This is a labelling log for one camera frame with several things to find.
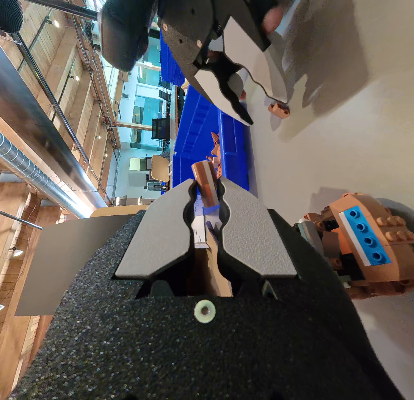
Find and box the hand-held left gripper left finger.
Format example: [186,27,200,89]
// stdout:
[115,179,196,296]

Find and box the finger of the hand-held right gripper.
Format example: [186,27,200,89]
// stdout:
[193,67,255,126]
[222,16,289,104]

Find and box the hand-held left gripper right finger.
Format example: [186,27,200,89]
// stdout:
[217,177,298,296]

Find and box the blue plastic bin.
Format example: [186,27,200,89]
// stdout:
[172,84,251,195]

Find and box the brown brick assembly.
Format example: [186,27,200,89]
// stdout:
[192,160,224,211]

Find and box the stack of blue bins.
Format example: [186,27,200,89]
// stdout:
[159,35,189,88]

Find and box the wood-framed black screen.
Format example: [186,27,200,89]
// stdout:
[89,205,151,218]

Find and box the small brown brick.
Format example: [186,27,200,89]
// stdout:
[269,101,291,119]

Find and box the black monitor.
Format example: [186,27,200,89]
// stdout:
[152,118,171,141]

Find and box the tan chair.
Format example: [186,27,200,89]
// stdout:
[150,155,171,185]

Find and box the black ceiling lamp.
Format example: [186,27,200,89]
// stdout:
[0,0,24,34]

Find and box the silver ceiling duct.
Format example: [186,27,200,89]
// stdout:
[0,132,89,218]

